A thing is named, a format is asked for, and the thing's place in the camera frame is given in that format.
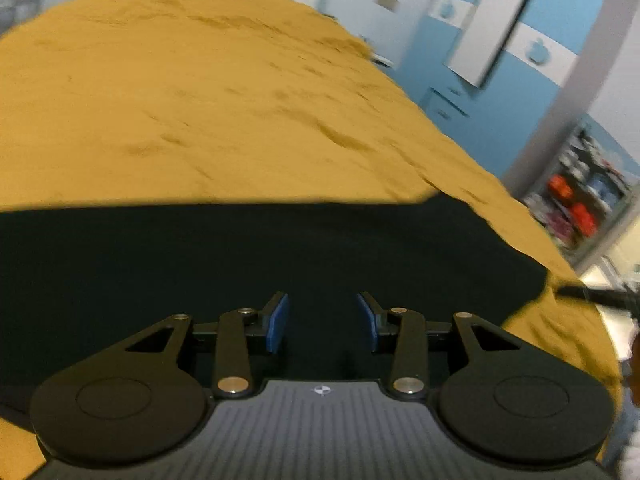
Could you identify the blue and white wardrobe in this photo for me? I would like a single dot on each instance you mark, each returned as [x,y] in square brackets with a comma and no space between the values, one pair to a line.
[505,25]

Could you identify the grey wall switch plate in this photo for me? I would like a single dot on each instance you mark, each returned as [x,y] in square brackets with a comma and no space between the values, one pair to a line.
[387,1]

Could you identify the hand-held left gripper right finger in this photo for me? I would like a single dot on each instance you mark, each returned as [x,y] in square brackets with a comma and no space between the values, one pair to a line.
[366,321]

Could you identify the black pants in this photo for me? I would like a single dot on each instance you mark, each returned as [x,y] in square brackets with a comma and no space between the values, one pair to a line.
[210,260]

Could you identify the shelf rack with folded clothes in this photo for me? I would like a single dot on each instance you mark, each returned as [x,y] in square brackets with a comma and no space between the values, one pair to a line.
[580,195]

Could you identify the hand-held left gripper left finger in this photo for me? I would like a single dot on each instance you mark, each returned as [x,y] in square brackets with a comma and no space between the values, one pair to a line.
[278,322]

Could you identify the mustard yellow blanket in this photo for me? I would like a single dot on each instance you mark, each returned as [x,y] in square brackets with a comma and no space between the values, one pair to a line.
[200,95]

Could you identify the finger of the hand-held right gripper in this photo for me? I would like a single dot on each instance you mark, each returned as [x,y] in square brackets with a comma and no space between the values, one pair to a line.
[600,294]

